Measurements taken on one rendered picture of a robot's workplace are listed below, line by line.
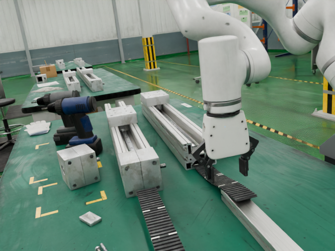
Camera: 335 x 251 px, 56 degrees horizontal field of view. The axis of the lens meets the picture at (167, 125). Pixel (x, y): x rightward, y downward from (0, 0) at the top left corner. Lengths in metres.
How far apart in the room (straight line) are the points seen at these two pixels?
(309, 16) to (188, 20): 0.48
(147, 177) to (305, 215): 0.38
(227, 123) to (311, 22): 0.53
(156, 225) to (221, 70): 0.34
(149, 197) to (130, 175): 0.09
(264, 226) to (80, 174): 0.54
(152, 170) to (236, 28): 0.40
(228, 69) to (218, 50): 0.04
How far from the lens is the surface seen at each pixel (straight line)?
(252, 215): 0.68
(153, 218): 0.69
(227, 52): 0.66
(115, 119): 1.20
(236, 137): 0.72
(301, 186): 0.86
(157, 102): 1.47
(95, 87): 2.70
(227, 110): 0.68
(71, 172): 0.94
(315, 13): 1.11
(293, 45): 1.15
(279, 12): 1.09
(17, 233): 0.84
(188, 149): 0.97
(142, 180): 0.83
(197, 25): 0.76
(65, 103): 1.16
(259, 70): 0.71
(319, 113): 4.21
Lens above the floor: 1.18
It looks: 16 degrees down
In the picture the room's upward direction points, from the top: 7 degrees counter-clockwise
